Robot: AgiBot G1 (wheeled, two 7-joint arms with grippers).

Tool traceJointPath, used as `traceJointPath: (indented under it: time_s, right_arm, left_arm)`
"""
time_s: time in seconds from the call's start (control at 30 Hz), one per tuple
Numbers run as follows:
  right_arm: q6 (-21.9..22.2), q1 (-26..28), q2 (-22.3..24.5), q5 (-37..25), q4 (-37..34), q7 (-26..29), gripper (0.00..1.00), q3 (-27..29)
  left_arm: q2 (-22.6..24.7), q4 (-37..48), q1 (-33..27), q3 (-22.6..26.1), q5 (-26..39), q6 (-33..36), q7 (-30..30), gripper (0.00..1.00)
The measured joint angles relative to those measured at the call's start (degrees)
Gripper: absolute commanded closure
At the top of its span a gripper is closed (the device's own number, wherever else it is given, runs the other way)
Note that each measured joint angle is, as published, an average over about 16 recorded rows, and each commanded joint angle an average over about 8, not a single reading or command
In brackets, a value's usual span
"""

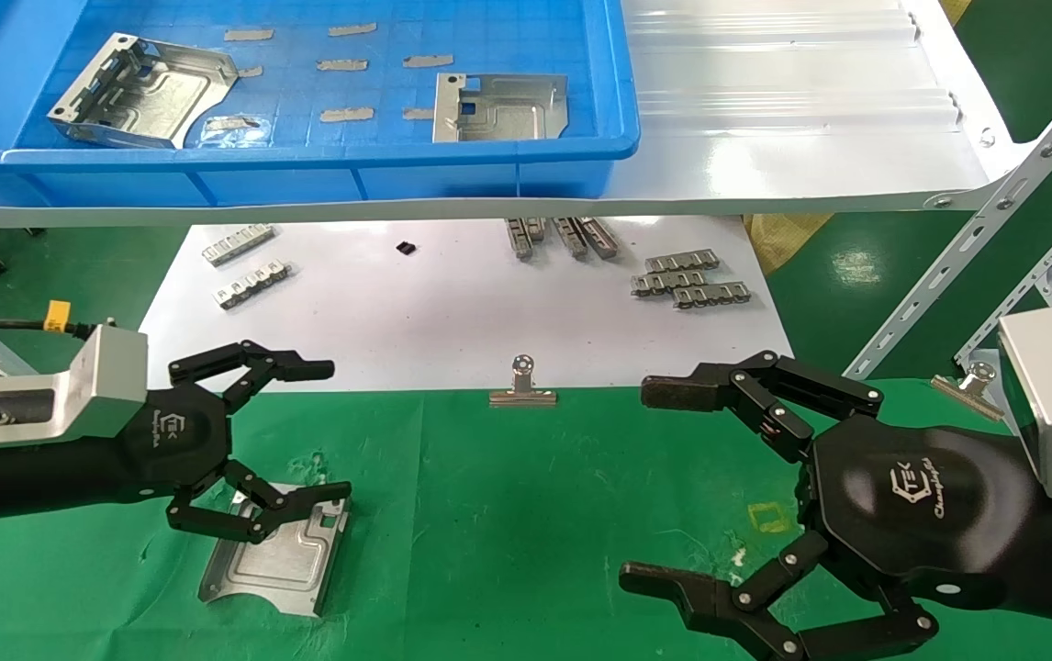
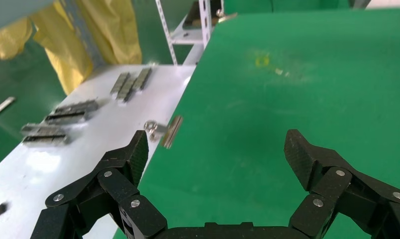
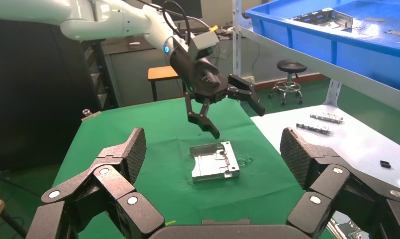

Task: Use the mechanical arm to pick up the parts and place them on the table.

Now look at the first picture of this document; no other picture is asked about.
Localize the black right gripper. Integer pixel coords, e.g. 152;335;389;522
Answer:
620;350;1041;661

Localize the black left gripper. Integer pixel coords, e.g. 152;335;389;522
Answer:
122;341;353;544

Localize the stamped sheet metal part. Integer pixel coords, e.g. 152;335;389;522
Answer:
432;73;569;144
198;482;351;618
47;33;241;150

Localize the silver binder clip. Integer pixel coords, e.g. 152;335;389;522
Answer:
932;362;1009;423
489;355;558;408

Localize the white floor board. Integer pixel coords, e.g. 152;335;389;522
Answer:
136;218;795;394

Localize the blue plastic bin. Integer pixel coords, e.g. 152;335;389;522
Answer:
0;0;642;210

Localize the grey tape with clear film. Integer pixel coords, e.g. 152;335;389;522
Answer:
200;116;272;148

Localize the white slotted angle strut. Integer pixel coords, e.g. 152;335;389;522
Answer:
843;50;1052;382
953;179;1052;368

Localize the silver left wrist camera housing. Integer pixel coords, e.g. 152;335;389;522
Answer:
0;323;149;451

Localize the black cable with yellow tag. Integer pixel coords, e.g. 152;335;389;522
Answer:
0;301;94;341

